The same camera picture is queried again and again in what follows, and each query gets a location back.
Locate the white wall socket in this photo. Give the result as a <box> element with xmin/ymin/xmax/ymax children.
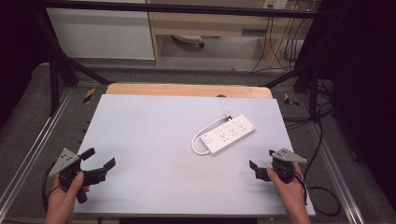
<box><xmin>262</xmin><ymin>0</ymin><xmax>289</xmax><ymax>10</ymax></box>

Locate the person's left hand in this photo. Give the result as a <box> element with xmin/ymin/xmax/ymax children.
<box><xmin>44</xmin><ymin>171</ymin><xmax>92</xmax><ymax>218</ymax></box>

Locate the bundle of floor cables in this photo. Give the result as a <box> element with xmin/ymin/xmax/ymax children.
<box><xmin>281</xmin><ymin>77</ymin><xmax>336</xmax><ymax>132</ymax></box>

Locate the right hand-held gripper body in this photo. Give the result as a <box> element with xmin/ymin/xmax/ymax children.
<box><xmin>271</xmin><ymin>147</ymin><xmax>308</xmax><ymax>185</ymax></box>

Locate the wooden table board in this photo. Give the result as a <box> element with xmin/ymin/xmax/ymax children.
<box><xmin>106</xmin><ymin>82</ymin><xmax>274</xmax><ymax>100</ymax></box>

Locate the grey power strip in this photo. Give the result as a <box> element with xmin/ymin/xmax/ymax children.
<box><xmin>172</xmin><ymin>34</ymin><xmax>206</xmax><ymax>49</ymax></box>

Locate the white power strip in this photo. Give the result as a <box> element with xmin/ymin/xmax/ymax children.
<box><xmin>199</xmin><ymin>114</ymin><xmax>257</xmax><ymax>155</ymax></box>

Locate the person's right hand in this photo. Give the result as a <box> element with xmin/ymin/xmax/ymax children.
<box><xmin>266</xmin><ymin>162</ymin><xmax>310</xmax><ymax>217</ymax></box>

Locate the bundle of hanging black cables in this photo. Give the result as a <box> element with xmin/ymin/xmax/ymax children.
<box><xmin>250</xmin><ymin>15</ymin><xmax>310</xmax><ymax>75</ymax></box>

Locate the white power strip cable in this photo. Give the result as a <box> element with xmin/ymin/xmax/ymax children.
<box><xmin>191</xmin><ymin>116</ymin><xmax>227</xmax><ymax>156</ymax></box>

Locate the white cabinet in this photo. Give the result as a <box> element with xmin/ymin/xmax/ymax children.
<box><xmin>46</xmin><ymin>0</ymin><xmax>156</xmax><ymax>61</ymax></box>

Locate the aluminium rail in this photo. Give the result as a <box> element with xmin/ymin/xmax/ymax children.
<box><xmin>307</xmin><ymin>119</ymin><xmax>366</xmax><ymax>224</ymax></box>
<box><xmin>0</xmin><ymin>87</ymin><xmax>76</xmax><ymax>216</ymax></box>

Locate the black metal frame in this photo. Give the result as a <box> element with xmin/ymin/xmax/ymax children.
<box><xmin>31</xmin><ymin>0</ymin><xmax>339</xmax><ymax>117</ymax></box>

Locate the black curtain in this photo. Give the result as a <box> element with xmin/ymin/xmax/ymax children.
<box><xmin>306</xmin><ymin>0</ymin><xmax>396</xmax><ymax>213</ymax></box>
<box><xmin>0</xmin><ymin>0</ymin><xmax>50</xmax><ymax>129</ymax></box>

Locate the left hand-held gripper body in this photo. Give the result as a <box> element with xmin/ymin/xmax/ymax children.
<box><xmin>49</xmin><ymin>147</ymin><xmax>92</xmax><ymax>204</ymax></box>

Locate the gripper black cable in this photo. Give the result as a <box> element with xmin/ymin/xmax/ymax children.
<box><xmin>41</xmin><ymin>161</ymin><xmax>64</xmax><ymax>213</ymax></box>
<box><xmin>292</xmin><ymin>102</ymin><xmax>342</xmax><ymax>217</ymax></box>

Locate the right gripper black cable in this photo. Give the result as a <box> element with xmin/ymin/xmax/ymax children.
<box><xmin>292</xmin><ymin>102</ymin><xmax>342</xmax><ymax>217</ymax></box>

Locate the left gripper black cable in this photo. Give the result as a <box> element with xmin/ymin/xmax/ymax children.
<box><xmin>41</xmin><ymin>161</ymin><xmax>64</xmax><ymax>213</ymax></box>

